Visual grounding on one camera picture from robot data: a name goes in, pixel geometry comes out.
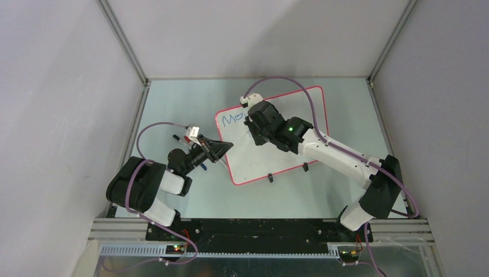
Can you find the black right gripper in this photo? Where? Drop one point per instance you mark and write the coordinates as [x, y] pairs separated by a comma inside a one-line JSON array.
[[259, 140]]

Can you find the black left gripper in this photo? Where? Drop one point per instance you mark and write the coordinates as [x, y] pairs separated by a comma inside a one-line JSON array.
[[218, 148]]

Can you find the pink framed whiteboard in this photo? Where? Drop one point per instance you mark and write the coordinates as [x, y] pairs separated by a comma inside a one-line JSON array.
[[248, 162]]

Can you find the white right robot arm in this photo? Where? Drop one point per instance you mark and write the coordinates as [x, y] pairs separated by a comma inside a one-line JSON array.
[[367, 171]]

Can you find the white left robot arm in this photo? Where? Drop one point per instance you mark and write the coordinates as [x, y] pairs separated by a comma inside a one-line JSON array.
[[139, 181]]

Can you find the black whiteboard right foot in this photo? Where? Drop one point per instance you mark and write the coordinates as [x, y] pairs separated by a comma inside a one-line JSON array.
[[305, 167]]

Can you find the black cap marker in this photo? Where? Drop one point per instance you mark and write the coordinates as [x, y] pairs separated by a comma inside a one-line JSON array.
[[183, 142]]

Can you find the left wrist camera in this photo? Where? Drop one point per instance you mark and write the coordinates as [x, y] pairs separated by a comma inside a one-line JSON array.
[[192, 133]]

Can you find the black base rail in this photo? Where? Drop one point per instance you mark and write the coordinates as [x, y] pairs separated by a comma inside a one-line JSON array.
[[267, 236]]

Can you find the aluminium frame profile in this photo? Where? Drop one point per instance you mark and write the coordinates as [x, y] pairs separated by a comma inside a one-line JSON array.
[[136, 237]]

